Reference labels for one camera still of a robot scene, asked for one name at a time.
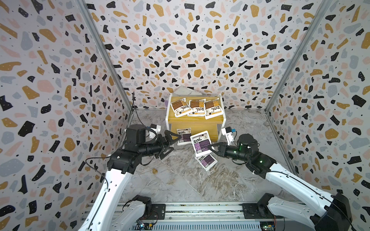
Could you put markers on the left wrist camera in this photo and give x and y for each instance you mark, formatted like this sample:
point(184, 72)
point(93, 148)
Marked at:
point(156, 129)

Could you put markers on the two-tier wooden shelf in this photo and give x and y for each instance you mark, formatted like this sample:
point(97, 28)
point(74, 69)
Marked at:
point(197, 124)

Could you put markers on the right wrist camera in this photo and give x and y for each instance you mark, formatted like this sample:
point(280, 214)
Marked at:
point(228, 132)

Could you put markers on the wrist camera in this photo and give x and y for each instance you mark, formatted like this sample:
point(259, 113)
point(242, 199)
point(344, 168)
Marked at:
point(156, 129)
point(228, 132)

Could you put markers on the brown coffee bag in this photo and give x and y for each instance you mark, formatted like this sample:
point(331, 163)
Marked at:
point(197, 108)
point(181, 107)
point(213, 108)

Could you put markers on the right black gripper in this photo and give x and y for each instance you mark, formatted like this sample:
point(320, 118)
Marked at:
point(223, 149)

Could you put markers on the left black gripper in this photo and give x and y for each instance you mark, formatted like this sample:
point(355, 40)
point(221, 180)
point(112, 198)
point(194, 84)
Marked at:
point(164, 147)

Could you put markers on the purple coffee bag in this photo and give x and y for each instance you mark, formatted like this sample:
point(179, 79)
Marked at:
point(201, 143)
point(185, 136)
point(207, 161)

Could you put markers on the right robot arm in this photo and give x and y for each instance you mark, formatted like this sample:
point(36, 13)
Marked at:
point(289, 182)

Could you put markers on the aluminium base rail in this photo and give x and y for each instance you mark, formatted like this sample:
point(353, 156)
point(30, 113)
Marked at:
point(213, 213)

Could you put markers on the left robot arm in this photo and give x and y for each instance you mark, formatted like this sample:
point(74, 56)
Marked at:
point(140, 141)

